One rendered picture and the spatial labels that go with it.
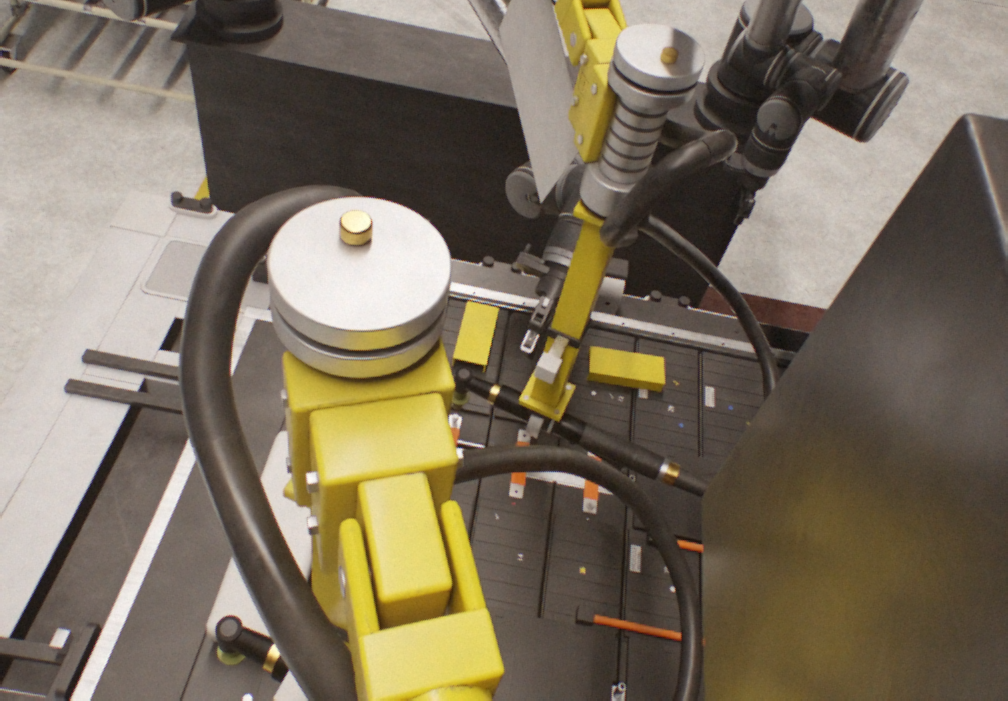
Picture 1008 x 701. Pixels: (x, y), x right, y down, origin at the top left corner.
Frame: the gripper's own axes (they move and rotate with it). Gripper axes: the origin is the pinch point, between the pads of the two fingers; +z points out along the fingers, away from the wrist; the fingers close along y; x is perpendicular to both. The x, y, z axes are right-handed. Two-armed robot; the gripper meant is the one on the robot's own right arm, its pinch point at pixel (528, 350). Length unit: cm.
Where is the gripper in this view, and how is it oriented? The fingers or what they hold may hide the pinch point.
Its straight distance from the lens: 169.4
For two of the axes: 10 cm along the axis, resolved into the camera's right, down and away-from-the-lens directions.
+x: -9.0, -4.0, 1.6
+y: 0.8, 2.1, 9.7
